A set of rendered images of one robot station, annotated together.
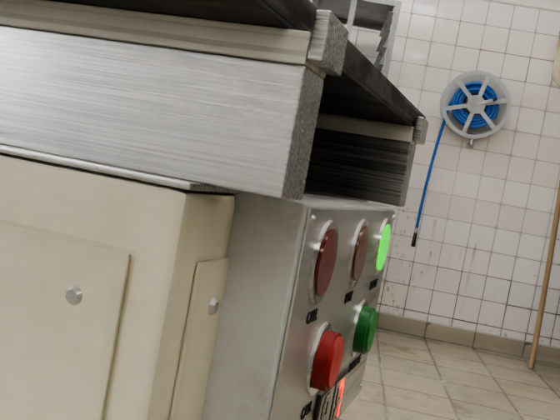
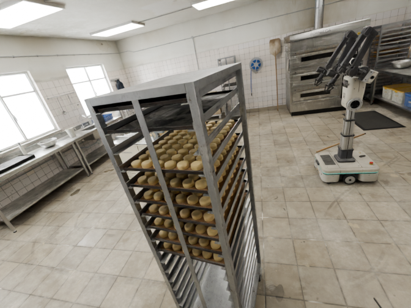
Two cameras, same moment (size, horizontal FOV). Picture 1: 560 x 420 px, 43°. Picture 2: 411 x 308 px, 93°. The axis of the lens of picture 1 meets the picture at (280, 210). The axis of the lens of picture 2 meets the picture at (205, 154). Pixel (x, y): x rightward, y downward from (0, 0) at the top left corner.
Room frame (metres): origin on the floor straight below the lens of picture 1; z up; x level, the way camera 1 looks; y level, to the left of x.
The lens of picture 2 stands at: (-2.35, -0.39, 1.87)
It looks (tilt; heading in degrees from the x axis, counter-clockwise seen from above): 25 degrees down; 12
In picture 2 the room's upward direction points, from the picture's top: 12 degrees counter-clockwise
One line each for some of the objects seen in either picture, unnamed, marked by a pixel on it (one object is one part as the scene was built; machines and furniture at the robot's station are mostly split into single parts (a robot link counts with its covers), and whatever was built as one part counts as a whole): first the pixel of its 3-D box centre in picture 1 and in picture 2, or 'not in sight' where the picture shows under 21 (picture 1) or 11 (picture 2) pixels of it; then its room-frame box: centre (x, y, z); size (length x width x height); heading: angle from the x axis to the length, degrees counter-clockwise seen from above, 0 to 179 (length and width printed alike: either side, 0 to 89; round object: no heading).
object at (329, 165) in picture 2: not in sight; (342, 160); (0.32, -1.75, 0.24); 0.68 x 0.53 x 0.41; 84
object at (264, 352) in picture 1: (317, 318); not in sight; (0.41, -0.03, 0.77); 0.24 x 0.04 x 0.14; 163
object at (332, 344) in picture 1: (321, 359); not in sight; (0.36, -0.03, 0.76); 0.03 x 0.02 x 0.03; 163
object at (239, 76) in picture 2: not in sight; (251, 188); (-1.15, -0.41, 0.97); 0.03 x 0.03 x 1.70; 76
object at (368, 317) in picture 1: (360, 328); not in sight; (0.45, -0.06, 0.76); 0.03 x 0.02 x 0.03; 163
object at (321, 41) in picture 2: not in sight; (318, 72); (3.62, -2.55, 1.00); 1.56 x 1.20 x 2.01; 84
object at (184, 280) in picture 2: not in sight; (196, 254); (-1.34, 0.07, 0.51); 0.64 x 0.03 x 0.03; 166
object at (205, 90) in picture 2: not in sight; (216, 82); (-1.44, -0.31, 1.77); 0.64 x 0.03 x 0.03; 166
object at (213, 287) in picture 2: not in sight; (209, 219); (-1.39, -0.12, 0.93); 0.64 x 0.51 x 1.78; 166
